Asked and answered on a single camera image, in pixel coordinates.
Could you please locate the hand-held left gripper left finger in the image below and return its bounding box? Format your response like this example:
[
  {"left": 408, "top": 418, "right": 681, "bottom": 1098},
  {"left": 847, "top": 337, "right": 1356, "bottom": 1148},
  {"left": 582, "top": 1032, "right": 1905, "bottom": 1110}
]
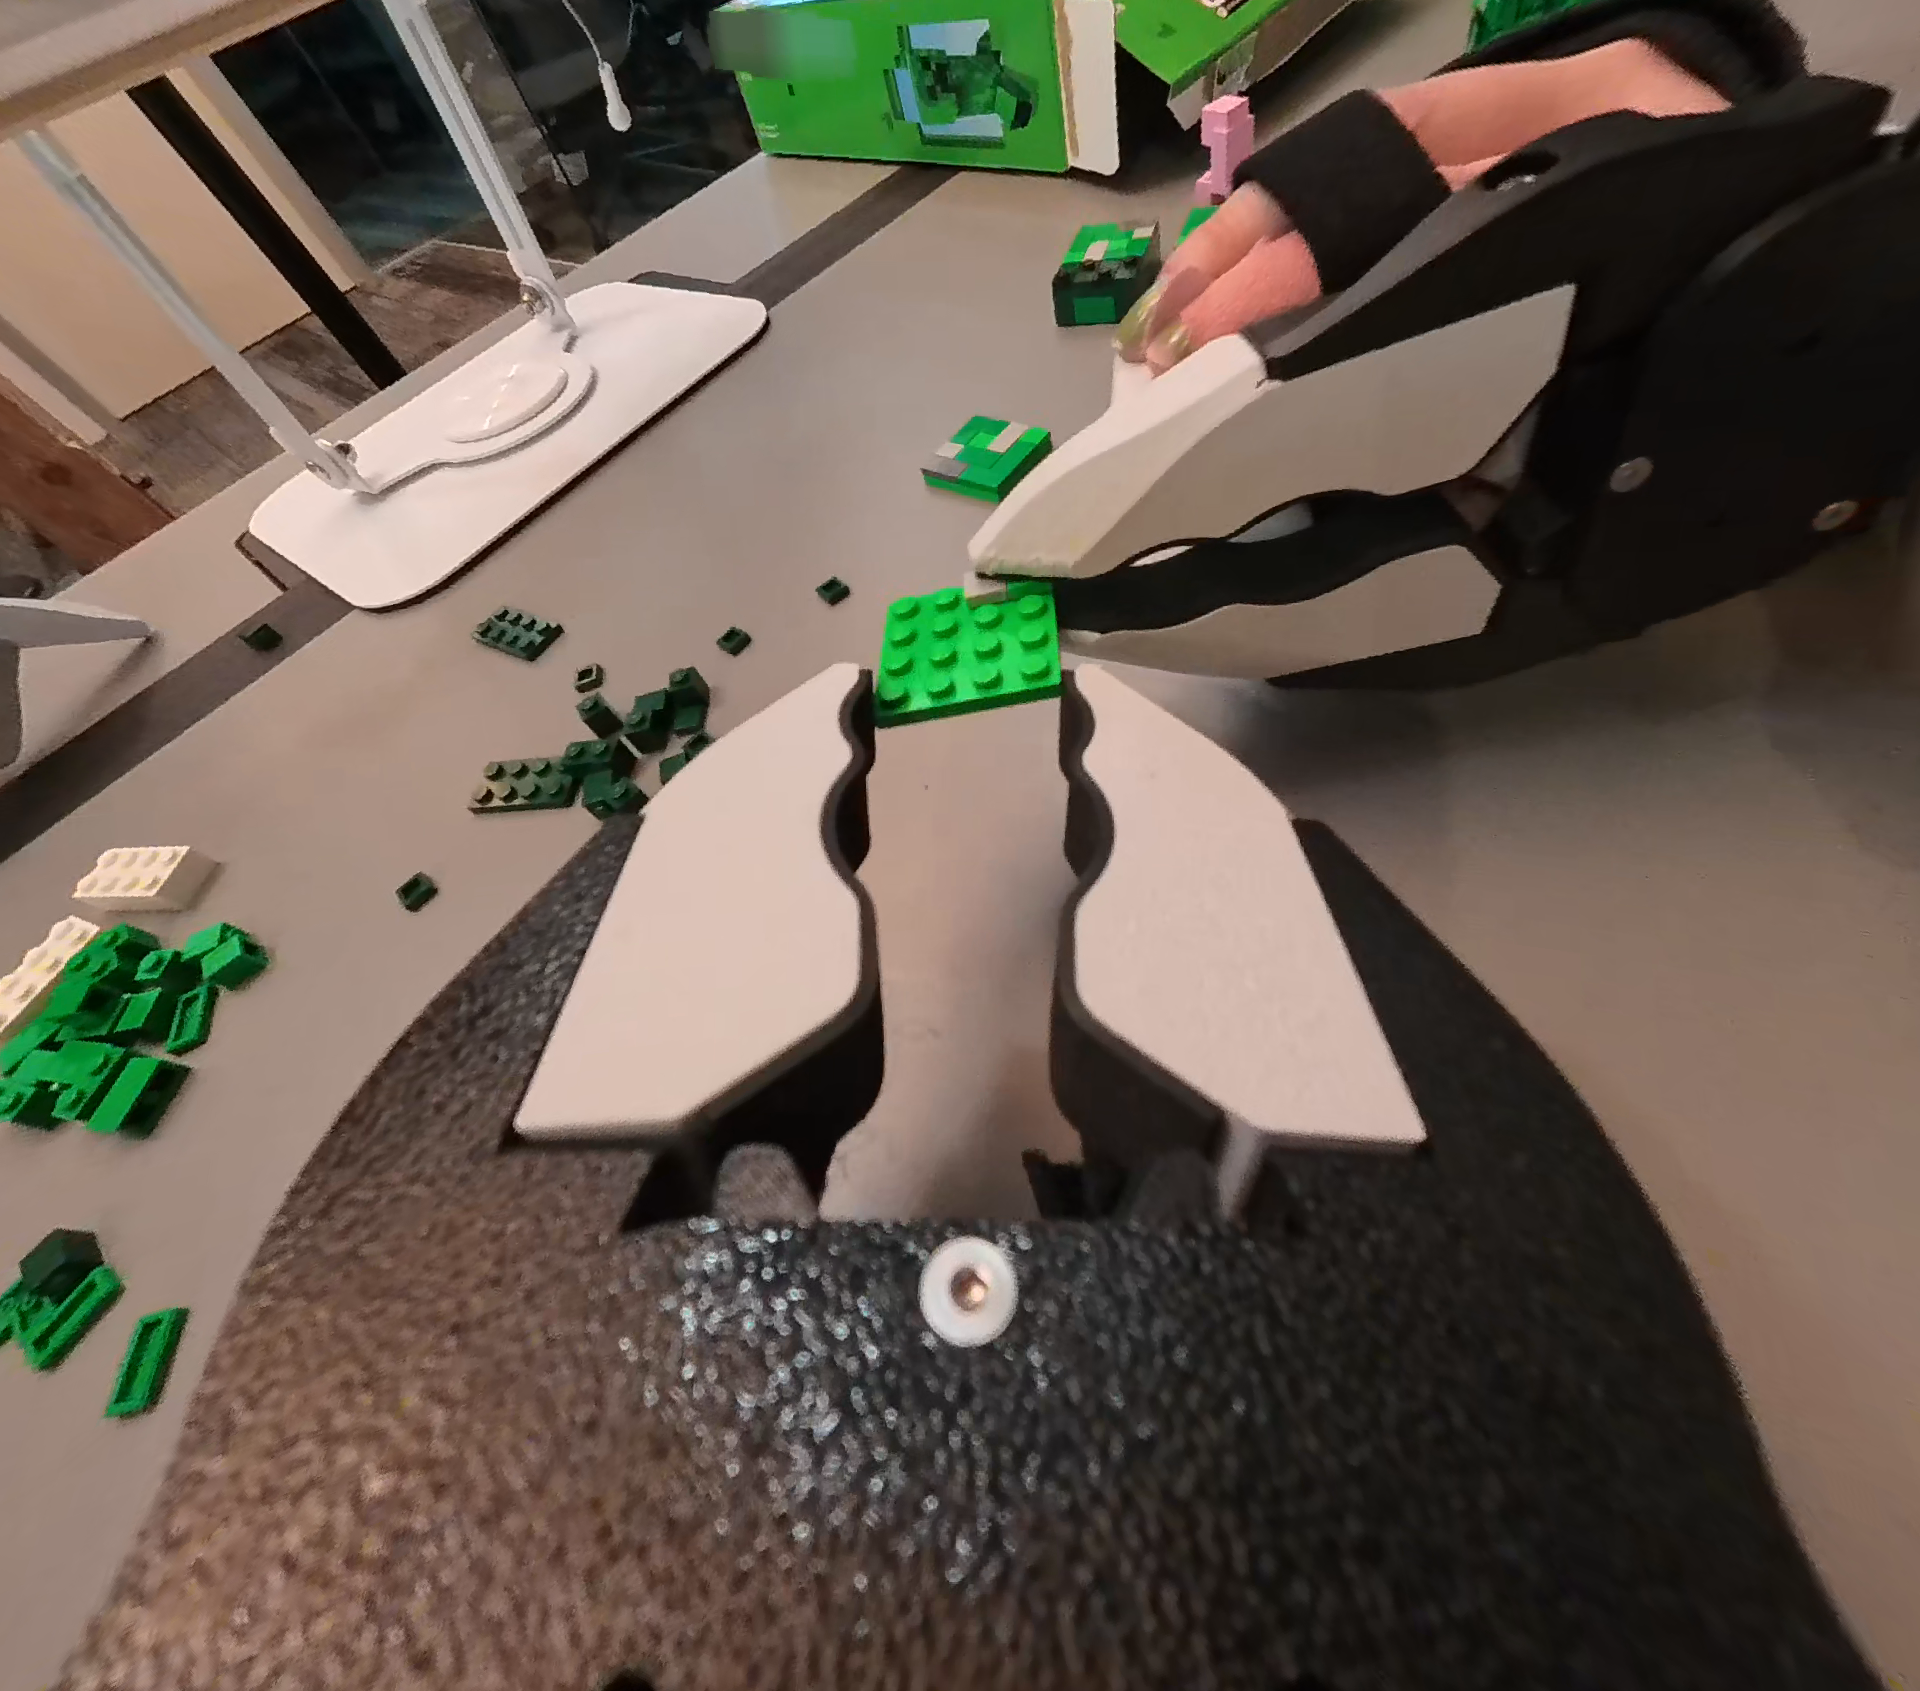
[{"left": 512, "top": 662, "right": 887, "bottom": 1220}]

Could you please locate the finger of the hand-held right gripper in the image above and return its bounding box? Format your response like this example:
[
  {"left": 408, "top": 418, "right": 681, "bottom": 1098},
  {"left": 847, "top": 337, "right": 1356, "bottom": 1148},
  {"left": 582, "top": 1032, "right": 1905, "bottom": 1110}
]
[
  {"left": 963, "top": 287, "right": 1580, "bottom": 586},
  {"left": 1058, "top": 514, "right": 1509, "bottom": 684}
]

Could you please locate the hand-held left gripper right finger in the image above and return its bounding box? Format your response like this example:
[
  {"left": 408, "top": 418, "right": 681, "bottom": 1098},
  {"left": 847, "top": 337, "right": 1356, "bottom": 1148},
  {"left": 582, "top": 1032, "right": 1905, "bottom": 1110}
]
[{"left": 1054, "top": 662, "right": 1427, "bottom": 1222}]

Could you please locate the bright green square lego plate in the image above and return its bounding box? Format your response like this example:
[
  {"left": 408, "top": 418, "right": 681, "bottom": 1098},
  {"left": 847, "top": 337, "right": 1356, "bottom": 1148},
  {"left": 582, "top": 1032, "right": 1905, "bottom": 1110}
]
[{"left": 870, "top": 586, "right": 1070, "bottom": 728}]

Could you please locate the green grey tiled lego square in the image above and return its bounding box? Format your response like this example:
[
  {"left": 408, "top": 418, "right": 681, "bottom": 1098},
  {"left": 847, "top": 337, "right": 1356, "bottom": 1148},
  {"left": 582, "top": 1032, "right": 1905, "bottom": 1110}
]
[{"left": 920, "top": 414, "right": 1055, "bottom": 506}]

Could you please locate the green lego box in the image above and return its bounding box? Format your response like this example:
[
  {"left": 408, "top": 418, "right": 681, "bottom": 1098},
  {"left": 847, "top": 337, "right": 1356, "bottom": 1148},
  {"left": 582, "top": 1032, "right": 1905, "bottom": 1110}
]
[{"left": 708, "top": 0, "right": 1427, "bottom": 179}]

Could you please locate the white lego brick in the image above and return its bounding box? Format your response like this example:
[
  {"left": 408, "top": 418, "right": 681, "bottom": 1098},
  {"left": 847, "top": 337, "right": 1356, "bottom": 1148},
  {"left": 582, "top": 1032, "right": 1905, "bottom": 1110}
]
[
  {"left": 0, "top": 918, "right": 102, "bottom": 1036},
  {"left": 71, "top": 846, "right": 221, "bottom": 902}
]

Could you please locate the pile of bright green lego pieces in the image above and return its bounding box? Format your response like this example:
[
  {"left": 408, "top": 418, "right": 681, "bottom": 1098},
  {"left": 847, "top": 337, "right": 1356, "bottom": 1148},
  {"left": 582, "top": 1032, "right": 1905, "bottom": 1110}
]
[{"left": 0, "top": 922, "right": 273, "bottom": 1142}]

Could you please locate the narrow bright green lego plate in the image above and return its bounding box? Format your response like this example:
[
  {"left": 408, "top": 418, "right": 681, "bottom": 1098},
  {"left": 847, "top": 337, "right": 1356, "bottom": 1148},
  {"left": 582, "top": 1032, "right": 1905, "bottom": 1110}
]
[{"left": 103, "top": 1308, "right": 192, "bottom": 1420}]

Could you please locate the green lego piece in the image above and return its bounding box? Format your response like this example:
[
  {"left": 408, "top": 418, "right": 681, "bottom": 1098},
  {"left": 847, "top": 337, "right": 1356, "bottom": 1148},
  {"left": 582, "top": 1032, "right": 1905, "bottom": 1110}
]
[{"left": 0, "top": 1230, "right": 126, "bottom": 1372}]

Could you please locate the person's right hand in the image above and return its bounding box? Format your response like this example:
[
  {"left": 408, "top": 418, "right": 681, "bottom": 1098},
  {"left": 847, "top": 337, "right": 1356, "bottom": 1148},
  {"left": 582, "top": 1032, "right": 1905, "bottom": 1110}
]
[{"left": 1113, "top": 35, "right": 1727, "bottom": 377}]

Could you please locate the white book stand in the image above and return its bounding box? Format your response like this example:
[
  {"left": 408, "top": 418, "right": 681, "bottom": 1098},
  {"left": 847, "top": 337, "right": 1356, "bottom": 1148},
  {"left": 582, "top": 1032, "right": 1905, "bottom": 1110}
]
[{"left": 0, "top": 0, "right": 770, "bottom": 610}]

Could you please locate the idle black white gripper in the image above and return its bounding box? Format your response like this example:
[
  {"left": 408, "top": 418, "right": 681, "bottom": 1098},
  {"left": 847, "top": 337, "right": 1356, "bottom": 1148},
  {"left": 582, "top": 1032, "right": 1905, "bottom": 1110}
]
[{"left": 0, "top": 596, "right": 156, "bottom": 782}]

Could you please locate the thick wooden beam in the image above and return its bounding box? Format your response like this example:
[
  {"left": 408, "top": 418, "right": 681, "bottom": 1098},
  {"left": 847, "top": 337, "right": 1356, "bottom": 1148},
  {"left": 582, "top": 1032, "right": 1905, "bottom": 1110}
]
[{"left": 0, "top": 379, "right": 173, "bottom": 556}]

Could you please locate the black desk leg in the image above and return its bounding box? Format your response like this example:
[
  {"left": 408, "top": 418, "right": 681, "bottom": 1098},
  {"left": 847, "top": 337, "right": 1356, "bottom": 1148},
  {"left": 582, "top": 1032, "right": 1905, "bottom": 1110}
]
[{"left": 126, "top": 73, "right": 372, "bottom": 392}]

